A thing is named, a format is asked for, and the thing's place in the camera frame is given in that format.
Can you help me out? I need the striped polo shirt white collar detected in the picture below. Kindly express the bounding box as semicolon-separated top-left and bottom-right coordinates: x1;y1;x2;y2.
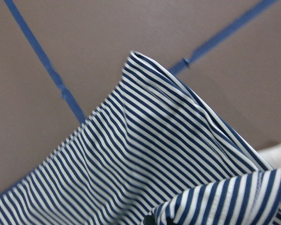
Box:
0;52;281;225

